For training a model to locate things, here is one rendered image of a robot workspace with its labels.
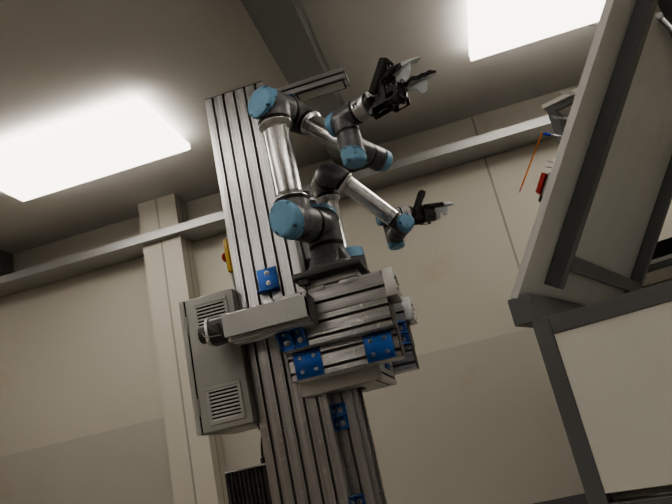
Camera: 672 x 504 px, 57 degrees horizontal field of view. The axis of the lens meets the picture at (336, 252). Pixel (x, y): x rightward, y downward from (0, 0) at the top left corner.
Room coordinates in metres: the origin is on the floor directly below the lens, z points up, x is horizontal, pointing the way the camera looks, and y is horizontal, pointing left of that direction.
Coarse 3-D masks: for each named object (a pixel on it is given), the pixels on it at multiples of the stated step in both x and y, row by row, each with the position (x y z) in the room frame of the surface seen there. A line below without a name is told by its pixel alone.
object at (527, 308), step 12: (516, 300) 1.44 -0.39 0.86; (528, 300) 1.42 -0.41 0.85; (540, 300) 1.48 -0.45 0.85; (552, 300) 1.56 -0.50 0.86; (516, 312) 1.44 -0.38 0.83; (528, 312) 1.43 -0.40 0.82; (540, 312) 1.45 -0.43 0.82; (552, 312) 1.53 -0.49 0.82; (516, 324) 1.45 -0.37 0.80; (528, 324) 1.46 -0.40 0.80
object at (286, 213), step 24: (264, 96) 1.77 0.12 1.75; (288, 96) 1.84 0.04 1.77; (264, 120) 1.80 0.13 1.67; (288, 120) 1.82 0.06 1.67; (288, 144) 1.82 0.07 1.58; (288, 168) 1.81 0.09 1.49; (288, 192) 1.79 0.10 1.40; (288, 216) 1.78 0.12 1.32; (312, 216) 1.83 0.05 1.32; (312, 240) 1.89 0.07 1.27
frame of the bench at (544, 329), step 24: (648, 288) 1.29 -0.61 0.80; (576, 312) 1.37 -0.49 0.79; (600, 312) 1.35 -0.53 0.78; (624, 312) 1.32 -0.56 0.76; (552, 336) 1.41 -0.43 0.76; (552, 360) 1.42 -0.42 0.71; (552, 384) 1.43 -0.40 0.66; (576, 408) 1.41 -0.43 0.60; (576, 432) 1.42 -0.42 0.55; (576, 456) 1.42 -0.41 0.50; (600, 480) 1.41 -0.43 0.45
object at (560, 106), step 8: (576, 88) 2.39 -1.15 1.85; (560, 96) 2.43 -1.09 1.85; (568, 96) 2.41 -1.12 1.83; (544, 104) 2.47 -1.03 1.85; (552, 104) 2.45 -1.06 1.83; (560, 104) 2.45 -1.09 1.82; (568, 104) 2.44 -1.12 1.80; (552, 112) 2.47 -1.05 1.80; (560, 112) 2.55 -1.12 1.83; (568, 112) 2.57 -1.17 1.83; (552, 120) 2.47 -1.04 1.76; (560, 120) 2.49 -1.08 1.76; (560, 128) 2.46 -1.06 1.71; (664, 256) 2.39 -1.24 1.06; (656, 264) 2.38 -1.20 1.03; (664, 264) 2.36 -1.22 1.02; (648, 272) 2.41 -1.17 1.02; (656, 272) 2.61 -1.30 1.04; (664, 272) 2.66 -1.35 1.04; (648, 280) 2.78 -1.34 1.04; (656, 280) 2.83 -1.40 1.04; (664, 280) 2.87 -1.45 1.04
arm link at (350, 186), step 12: (324, 168) 2.43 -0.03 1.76; (336, 168) 2.42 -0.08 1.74; (324, 180) 2.45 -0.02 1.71; (336, 180) 2.43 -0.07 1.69; (348, 180) 2.43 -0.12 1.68; (348, 192) 2.46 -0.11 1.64; (360, 192) 2.45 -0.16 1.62; (372, 192) 2.47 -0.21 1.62; (360, 204) 2.49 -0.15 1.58; (372, 204) 2.46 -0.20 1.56; (384, 204) 2.47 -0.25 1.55; (384, 216) 2.48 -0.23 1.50; (396, 216) 2.48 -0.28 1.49; (408, 216) 2.48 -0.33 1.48; (396, 228) 2.51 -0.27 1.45; (408, 228) 2.48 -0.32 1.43
